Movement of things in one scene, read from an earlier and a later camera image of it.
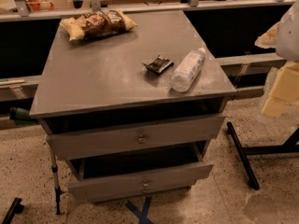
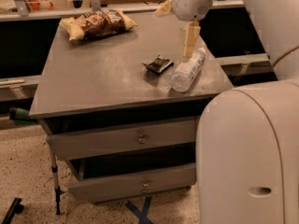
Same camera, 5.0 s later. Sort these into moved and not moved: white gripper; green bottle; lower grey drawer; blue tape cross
Moved: white gripper
Not moved: lower grey drawer; blue tape cross; green bottle
